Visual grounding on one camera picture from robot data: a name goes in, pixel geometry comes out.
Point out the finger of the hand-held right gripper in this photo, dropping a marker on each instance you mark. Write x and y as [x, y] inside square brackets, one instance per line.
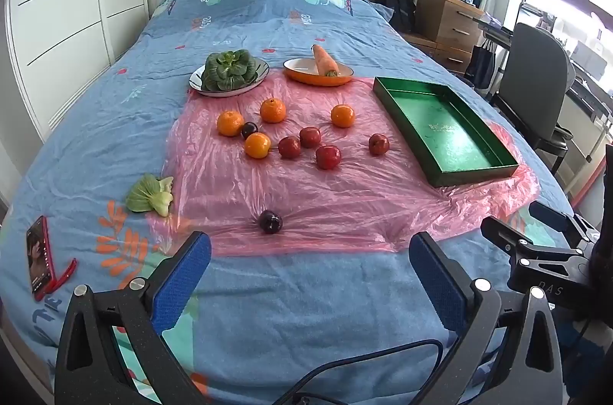
[495, 232]
[550, 216]

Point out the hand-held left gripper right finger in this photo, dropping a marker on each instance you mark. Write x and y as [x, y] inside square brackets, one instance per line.
[436, 280]

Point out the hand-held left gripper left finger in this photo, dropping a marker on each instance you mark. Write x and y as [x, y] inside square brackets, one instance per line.
[184, 285]

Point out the dark plum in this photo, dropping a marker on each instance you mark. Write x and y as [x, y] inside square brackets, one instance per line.
[250, 131]
[271, 221]

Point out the green tray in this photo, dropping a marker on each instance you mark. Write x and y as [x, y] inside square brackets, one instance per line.
[445, 132]

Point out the red apple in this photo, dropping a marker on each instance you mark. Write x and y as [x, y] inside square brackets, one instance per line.
[378, 144]
[289, 147]
[328, 157]
[310, 137]

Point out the mandarin orange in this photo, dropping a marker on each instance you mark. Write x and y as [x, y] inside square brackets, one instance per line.
[273, 110]
[230, 123]
[257, 145]
[343, 115]

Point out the light green bok choy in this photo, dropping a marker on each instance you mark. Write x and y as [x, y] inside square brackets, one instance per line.
[143, 194]

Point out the white desk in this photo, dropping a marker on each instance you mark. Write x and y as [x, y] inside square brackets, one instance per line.
[582, 117]

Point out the red phone stand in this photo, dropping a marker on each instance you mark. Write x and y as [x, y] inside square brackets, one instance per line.
[64, 273]

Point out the pink plastic sheet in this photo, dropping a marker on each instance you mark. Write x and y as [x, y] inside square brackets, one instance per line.
[335, 204]

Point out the blue printed blanket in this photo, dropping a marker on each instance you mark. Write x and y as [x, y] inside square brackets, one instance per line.
[306, 319]

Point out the red smartphone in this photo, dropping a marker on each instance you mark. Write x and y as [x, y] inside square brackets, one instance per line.
[38, 251]

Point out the grey chair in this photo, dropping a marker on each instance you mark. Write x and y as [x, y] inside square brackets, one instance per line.
[531, 65]

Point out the dark shopping bag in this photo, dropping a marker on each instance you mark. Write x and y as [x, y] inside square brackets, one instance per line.
[481, 65]

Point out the low wooden nightstand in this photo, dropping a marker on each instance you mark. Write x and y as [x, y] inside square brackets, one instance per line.
[448, 58]

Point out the wooden drawer cabinet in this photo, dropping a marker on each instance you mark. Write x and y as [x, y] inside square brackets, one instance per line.
[450, 19]

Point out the dark green bok choy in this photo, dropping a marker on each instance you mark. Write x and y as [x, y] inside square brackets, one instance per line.
[227, 69]

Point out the carrot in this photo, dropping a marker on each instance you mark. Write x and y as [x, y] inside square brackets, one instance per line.
[322, 60]

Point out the orange oval dish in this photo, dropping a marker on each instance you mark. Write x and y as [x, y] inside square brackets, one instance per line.
[301, 67]

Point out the black backpack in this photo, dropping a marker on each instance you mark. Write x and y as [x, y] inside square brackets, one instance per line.
[395, 5]

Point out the white wardrobe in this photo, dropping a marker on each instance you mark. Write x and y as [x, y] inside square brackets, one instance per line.
[62, 2]

